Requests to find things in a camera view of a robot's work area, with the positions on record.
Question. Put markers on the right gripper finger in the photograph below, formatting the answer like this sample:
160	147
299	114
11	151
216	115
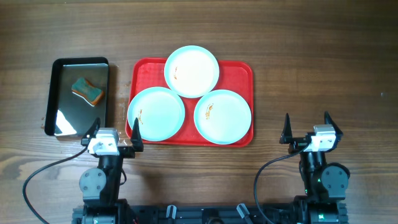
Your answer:
286	136
328	120

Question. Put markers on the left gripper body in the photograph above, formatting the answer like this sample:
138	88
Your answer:
125	150

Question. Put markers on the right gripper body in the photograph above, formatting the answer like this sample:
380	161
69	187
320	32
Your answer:
298	144

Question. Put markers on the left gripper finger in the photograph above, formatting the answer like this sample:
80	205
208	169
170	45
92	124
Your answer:
91	132
136	138

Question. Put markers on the white plate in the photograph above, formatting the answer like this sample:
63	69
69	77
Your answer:
159	111
222	117
191	71

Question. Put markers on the green and orange sponge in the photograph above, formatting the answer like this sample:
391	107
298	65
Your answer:
84	89

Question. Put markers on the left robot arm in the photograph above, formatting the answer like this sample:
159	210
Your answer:
100	185

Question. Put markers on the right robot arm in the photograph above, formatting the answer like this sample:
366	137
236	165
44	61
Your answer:
325	183

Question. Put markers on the black tray with water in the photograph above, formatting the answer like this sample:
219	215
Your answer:
68	114

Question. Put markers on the red plastic serving tray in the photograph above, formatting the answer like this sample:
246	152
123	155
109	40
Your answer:
236	76

